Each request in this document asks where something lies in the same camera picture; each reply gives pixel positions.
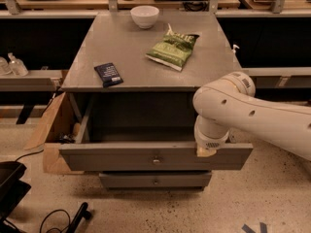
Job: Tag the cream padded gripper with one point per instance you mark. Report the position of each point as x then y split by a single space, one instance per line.
211 143

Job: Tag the grey top drawer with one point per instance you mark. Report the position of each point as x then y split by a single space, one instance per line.
145 131

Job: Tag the grey drawer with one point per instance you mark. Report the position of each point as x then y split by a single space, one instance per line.
145 131
179 179

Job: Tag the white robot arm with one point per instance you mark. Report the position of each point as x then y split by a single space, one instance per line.
230 102

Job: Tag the grey drawer cabinet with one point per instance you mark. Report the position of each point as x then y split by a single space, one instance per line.
115 38

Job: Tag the grey bottom drawer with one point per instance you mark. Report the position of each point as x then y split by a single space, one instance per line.
179 179

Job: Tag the white pump bottle top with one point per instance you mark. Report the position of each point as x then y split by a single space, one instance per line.
235 48

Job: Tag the open cardboard box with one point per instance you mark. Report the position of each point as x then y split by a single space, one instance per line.
57 118

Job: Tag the green chip bag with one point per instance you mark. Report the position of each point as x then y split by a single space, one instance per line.
173 50

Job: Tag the dark blue snack bar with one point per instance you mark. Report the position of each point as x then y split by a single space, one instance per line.
108 74

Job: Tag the white ceramic bowl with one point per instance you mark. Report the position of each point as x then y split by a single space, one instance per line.
144 17

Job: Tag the black chair base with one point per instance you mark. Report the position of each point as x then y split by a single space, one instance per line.
12 190

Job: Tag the clear plastic bottle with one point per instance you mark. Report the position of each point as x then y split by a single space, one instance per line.
17 66

